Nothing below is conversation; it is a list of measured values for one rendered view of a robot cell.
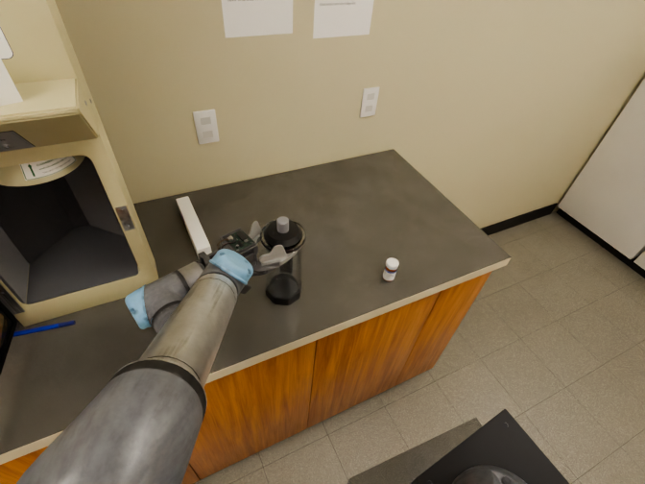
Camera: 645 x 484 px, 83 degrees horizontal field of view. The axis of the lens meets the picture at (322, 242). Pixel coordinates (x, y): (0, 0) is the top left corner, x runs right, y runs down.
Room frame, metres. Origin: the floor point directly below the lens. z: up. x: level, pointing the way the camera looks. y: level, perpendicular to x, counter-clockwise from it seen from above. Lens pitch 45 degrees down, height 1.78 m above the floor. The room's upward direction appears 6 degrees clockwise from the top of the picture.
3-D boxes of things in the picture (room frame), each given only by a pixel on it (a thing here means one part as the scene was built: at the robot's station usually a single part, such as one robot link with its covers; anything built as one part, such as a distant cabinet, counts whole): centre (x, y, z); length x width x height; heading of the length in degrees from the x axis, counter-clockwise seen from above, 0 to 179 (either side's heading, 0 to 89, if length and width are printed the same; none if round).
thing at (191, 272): (0.47, 0.26, 1.16); 0.08 x 0.05 x 0.08; 45
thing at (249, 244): (0.52, 0.20, 1.17); 0.12 x 0.08 x 0.09; 135
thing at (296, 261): (0.62, 0.10, 1.06); 0.11 x 0.11 x 0.21
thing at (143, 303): (0.41, 0.31, 1.16); 0.11 x 0.09 x 0.08; 135
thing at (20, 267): (0.62, 0.63, 1.19); 0.26 x 0.24 x 0.35; 120
